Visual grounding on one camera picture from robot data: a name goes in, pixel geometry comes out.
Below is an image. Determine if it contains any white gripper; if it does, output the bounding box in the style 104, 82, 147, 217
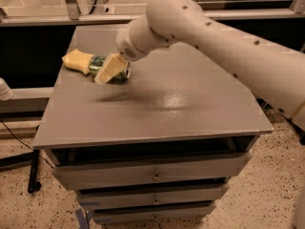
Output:
94, 27, 149, 85

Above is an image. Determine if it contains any green soda can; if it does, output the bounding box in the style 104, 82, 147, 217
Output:
89, 56, 131, 84

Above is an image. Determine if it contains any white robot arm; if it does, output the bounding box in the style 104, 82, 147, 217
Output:
94, 0, 305, 130

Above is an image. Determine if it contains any yellow sponge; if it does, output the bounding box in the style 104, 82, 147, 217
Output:
62, 49, 93, 75

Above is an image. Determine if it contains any grey drawer cabinet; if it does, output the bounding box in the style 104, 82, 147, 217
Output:
31, 20, 275, 225

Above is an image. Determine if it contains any white cylinder at left edge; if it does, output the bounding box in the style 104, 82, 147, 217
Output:
0, 78, 13, 101

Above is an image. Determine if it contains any top grey drawer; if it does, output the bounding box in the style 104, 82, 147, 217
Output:
53, 153, 252, 190

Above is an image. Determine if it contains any grey drawer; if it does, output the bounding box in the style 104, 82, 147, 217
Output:
76, 184, 229, 210
92, 201, 215, 224
53, 153, 252, 190

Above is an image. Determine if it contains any black metal stand leg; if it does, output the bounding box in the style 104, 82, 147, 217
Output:
28, 150, 41, 194

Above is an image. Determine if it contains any middle grey drawer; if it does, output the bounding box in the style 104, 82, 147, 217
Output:
76, 184, 229, 210

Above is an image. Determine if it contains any bottom grey drawer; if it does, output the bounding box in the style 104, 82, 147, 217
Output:
92, 201, 215, 224

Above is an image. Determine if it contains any grey metal rail frame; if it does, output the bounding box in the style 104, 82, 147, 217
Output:
0, 0, 305, 115

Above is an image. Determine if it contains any black floor cable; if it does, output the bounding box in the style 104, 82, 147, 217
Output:
0, 119, 55, 169

